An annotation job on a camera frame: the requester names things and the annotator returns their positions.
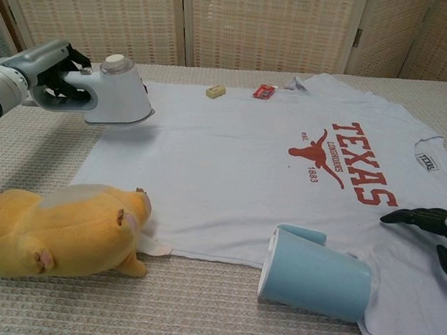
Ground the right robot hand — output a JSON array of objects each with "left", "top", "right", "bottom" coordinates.
[{"left": 376, "top": 205, "right": 447, "bottom": 283}]

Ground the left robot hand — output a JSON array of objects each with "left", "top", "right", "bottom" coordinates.
[{"left": 8, "top": 37, "right": 95, "bottom": 104}]

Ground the white garment steamer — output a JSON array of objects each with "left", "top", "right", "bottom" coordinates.
[{"left": 30, "top": 49, "right": 159, "bottom": 129}]

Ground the light grey Texas t-shirt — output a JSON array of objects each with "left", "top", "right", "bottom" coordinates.
[{"left": 61, "top": 60, "right": 447, "bottom": 335}]

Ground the light blue ceramic pitcher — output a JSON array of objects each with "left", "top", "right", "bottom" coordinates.
[{"left": 255, "top": 221, "right": 376, "bottom": 324}]

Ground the yellow plush hamster toy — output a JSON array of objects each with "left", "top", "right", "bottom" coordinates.
[{"left": 0, "top": 177, "right": 155, "bottom": 286}]

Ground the cream rectangular eraser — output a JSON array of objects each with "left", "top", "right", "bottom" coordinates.
[{"left": 205, "top": 83, "right": 228, "bottom": 99}]

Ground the woven folding screen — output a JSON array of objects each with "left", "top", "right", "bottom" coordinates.
[{"left": 0, "top": 0, "right": 447, "bottom": 85}]

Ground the small red packet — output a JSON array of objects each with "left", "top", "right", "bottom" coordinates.
[{"left": 252, "top": 83, "right": 280, "bottom": 102}]

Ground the beige woven table cloth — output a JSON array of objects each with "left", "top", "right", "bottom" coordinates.
[{"left": 0, "top": 53, "right": 447, "bottom": 335}]

